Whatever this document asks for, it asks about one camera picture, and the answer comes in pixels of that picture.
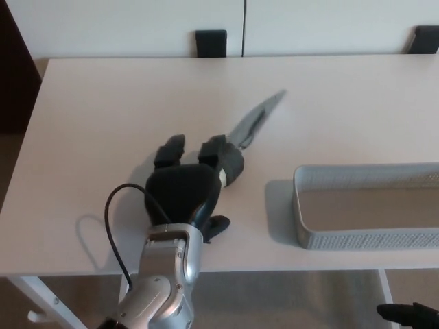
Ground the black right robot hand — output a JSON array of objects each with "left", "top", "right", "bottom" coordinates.
[{"left": 376, "top": 302, "right": 439, "bottom": 329}]

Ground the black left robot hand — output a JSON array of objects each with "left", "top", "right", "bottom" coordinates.
[{"left": 143, "top": 134, "right": 231, "bottom": 245}]

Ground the dark brown furniture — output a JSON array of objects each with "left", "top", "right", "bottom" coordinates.
[{"left": 0, "top": 0, "right": 43, "bottom": 135}]

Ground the white desk leg frame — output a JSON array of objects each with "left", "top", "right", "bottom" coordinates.
[
  {"left": 377, "top": 269, "right": 394, "bottom": 309},
  {"left": 6, "top": 272, "right": 138, "bottom": 329}
]

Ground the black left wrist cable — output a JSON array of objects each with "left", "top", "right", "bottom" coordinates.
[{"left": 104, "top": 184, "right": 172, "bottom": 289}]

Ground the black cabinet handle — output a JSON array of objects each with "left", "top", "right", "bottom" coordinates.
[
  {"left": 407, "top": 25, "right": 439, "bottom": 55},
  {"left": 195, "top": 29, "right": 228, "bottom": 58}
]

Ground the grey perforated plastic container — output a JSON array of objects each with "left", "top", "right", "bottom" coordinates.
[{"left": 293, "top": 163, "right": 439, "bottom": 250}]

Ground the metal shovel with handle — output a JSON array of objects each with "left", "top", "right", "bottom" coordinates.
[{"left": 217, "top": 89, "right": 288, "bottom": 188}]

